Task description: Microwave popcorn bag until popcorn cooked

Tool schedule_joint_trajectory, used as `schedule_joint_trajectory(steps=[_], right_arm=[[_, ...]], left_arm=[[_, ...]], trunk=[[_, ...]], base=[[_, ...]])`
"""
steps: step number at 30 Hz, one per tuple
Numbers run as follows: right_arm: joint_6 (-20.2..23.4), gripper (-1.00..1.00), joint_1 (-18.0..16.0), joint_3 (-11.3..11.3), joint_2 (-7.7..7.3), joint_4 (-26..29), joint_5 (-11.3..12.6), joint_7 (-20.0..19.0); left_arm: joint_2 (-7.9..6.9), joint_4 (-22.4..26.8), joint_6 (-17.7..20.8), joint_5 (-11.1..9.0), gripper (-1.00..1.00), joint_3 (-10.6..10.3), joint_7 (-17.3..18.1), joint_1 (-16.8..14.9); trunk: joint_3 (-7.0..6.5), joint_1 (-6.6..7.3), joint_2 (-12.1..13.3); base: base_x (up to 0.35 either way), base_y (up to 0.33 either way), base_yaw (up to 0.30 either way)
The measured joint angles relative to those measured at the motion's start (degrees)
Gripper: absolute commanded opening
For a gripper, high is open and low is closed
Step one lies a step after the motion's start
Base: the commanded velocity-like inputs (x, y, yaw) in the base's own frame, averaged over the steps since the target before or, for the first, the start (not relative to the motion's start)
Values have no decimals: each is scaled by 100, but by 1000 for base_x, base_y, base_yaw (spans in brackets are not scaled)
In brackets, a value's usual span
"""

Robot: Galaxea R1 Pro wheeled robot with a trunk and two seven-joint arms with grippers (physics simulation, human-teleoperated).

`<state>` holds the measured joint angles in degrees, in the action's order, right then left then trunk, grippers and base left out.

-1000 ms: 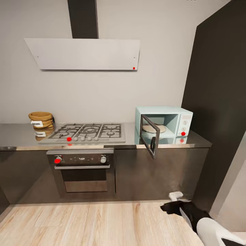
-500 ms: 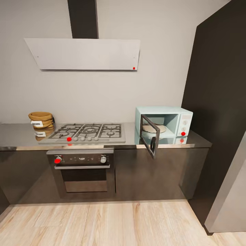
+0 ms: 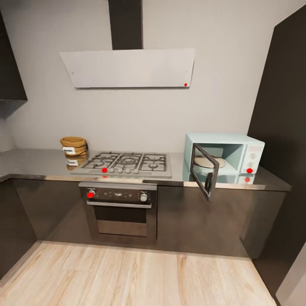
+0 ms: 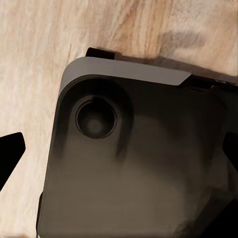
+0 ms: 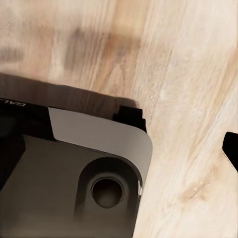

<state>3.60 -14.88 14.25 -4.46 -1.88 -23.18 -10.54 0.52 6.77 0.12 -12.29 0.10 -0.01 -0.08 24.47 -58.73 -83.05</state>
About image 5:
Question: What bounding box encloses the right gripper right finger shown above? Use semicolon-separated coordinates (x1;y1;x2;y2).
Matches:
222;132;238;172

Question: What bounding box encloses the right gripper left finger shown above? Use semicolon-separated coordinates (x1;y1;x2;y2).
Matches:
0;132;26;192

